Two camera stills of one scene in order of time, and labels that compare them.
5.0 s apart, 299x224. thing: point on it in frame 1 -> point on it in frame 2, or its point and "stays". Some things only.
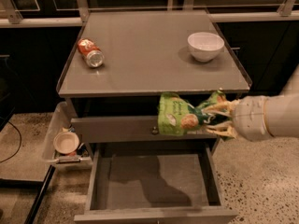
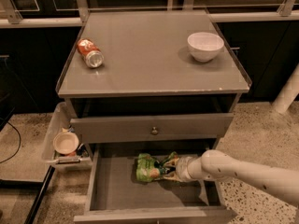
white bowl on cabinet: [205, 47] stays
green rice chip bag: [176, 116] -> [149, 169]
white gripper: [249, 117] -> [182, 168]
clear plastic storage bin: [63, 145] stays
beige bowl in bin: [66, 143] stays
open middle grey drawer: [154, 182] stays
